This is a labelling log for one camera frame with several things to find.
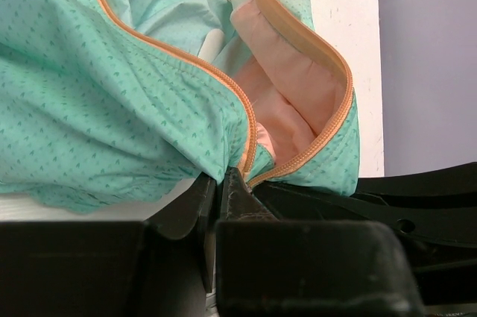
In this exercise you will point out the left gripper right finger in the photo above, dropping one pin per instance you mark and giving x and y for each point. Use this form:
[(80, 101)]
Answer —
[(268, 267)]

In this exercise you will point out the orange and teal jacket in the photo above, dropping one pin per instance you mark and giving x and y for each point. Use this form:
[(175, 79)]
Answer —
[(116, 101)]

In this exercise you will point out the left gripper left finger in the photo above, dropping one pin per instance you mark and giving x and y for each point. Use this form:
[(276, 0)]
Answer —
[(156, 261)]

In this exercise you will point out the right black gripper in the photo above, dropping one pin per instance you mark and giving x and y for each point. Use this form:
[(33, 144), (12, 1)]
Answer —
[(432, 213)]

